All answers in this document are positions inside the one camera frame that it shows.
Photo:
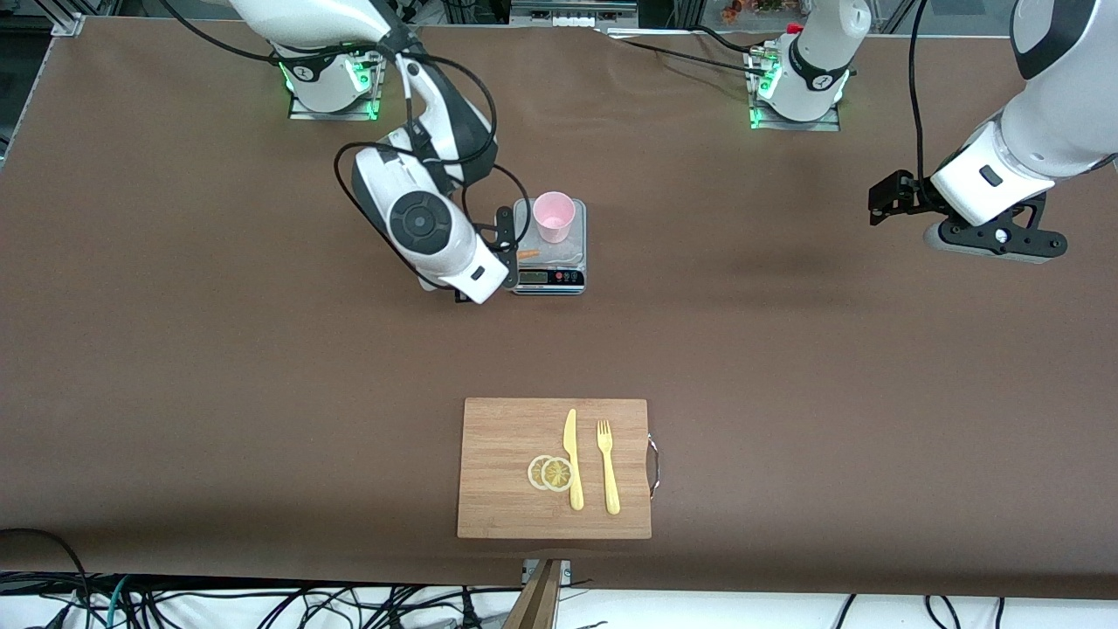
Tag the silver digital kitchen scale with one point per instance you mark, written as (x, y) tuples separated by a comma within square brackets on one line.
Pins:
[(548, 278)]

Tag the silver aluminium frame rail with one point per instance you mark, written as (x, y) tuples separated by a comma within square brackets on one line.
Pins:
[(65, 24)]

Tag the wooden beam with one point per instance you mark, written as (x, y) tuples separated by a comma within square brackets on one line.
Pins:
[(537, 607)]

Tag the white power strip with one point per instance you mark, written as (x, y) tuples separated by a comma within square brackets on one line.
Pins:
[(576, 19)]

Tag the pink plastic cup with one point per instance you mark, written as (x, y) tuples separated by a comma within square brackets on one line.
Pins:
[(554, 214)]

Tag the wooden cutting board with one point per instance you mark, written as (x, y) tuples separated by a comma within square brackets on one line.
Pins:
[(498, 437)]

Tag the lemon slice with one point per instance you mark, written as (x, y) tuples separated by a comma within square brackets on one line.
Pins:
[(534, 473), (556, 474)]

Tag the small metal bracket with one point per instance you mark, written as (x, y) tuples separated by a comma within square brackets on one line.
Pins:
[(566, 572)]

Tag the yellow plastic knife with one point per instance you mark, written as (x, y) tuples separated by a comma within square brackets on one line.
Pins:
[(570, 437)]

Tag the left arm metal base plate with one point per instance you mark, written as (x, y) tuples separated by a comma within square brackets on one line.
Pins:
[(821, 125)]

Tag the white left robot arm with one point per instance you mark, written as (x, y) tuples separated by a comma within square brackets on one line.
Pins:
[(1039, 140)]

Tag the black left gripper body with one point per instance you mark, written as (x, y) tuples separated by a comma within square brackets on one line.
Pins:
[(914, 199)]

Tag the yellow plastic fork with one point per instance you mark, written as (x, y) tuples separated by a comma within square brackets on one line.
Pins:
[(609, 480)]

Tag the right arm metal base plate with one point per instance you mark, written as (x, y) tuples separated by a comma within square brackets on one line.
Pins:
[(301, 112)]

